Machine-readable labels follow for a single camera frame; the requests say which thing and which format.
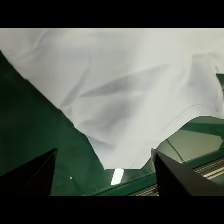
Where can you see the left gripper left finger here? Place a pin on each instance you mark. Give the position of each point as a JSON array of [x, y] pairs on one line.
[[35, 178]]

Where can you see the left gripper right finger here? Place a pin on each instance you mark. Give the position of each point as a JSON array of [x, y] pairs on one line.
[[176, 180]]

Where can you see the white T-shirt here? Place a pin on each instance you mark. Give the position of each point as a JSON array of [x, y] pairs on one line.
[[116, 86]]

